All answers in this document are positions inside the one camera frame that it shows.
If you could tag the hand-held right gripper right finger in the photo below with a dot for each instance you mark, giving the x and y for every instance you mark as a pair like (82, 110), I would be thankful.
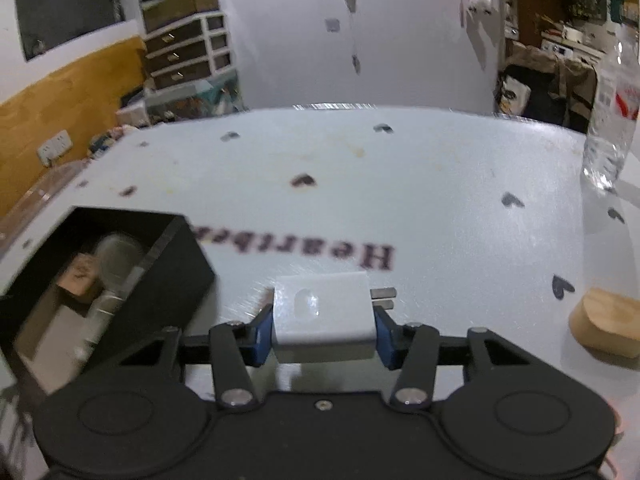
(385, 342)

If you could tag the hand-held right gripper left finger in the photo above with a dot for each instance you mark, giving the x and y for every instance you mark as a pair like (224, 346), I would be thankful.
(262, 337)

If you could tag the white charger adapter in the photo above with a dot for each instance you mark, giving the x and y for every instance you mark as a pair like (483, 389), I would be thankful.
(322, 317)

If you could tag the black storage box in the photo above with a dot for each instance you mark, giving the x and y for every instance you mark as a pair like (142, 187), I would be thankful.
(175, 290)

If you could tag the oval wooden box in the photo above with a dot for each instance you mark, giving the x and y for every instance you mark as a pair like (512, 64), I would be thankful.
(607, 325)

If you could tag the patterned storage box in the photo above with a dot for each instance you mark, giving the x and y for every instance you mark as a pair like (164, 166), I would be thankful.
(190, 100)

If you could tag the white tote bag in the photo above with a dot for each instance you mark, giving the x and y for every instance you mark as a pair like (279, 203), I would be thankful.
(512, 95)

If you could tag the white power outlet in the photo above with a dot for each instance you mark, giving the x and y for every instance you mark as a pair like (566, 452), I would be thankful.
(55, 147)

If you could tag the white drawer unit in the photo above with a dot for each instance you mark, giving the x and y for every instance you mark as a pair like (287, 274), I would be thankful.
(185, 50)

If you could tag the chair with draped cloth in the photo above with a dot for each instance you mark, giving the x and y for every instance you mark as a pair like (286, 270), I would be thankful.
(555, 85)

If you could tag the clear water bottle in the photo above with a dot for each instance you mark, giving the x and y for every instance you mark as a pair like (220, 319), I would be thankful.
(612, 120)

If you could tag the glass fish tank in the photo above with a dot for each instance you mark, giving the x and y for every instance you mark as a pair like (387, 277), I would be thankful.
(180, 2)

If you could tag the white plush toy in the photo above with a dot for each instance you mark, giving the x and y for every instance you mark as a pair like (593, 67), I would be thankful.
(480, 0)

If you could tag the dark window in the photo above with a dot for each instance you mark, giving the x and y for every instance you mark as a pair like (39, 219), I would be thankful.
(65, 10)

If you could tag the wooden wall panel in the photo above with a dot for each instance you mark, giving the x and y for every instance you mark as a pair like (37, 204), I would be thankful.
(60, 110)

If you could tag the wall socket plate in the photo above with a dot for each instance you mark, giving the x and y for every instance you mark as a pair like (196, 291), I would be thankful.
(332, 25)

